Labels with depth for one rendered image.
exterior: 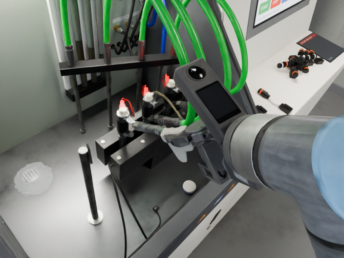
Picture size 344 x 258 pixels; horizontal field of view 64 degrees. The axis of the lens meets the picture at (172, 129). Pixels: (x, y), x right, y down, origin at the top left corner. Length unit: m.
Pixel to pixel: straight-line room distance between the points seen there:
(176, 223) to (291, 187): 0.45
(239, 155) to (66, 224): 0.59
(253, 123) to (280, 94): 0.72
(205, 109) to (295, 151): 0.14
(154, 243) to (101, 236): 0.18
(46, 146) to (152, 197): 0.36
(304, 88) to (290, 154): 0.86
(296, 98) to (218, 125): 0.71
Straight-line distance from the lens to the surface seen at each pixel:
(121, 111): 0.62
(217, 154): 0.37
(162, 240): 0.64
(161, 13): 0.41
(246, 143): 0.27
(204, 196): 0.70
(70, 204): 0.81
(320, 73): 1.20
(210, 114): 0.33
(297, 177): 0.23
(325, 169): 0.21
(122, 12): 0.89
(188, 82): 0.35
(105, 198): 0.81
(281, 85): 1.04
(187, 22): 0.49
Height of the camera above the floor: 1.56
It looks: 49 degrees down
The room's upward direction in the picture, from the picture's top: 12 degrees clockwise
